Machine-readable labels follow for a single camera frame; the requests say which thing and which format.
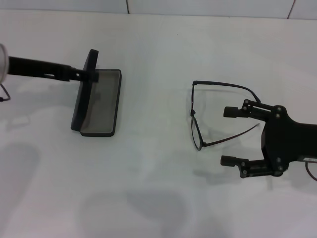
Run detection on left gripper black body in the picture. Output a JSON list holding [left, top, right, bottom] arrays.
[[8, 56, 72, 81]]

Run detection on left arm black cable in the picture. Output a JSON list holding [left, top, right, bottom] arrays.
[[0, 83, 12, 103]]

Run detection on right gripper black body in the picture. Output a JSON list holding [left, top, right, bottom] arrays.
[[261, 106, 317, 178]]

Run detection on black glasses case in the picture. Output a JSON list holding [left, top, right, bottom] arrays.
[[70, 49, 122, 138]]

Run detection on black thin-framed glasses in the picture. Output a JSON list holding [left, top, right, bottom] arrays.
[[189, 80, 262, 152]]

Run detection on right arm dark cable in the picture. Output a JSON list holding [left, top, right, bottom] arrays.
[[304, 160, 317, 181]]

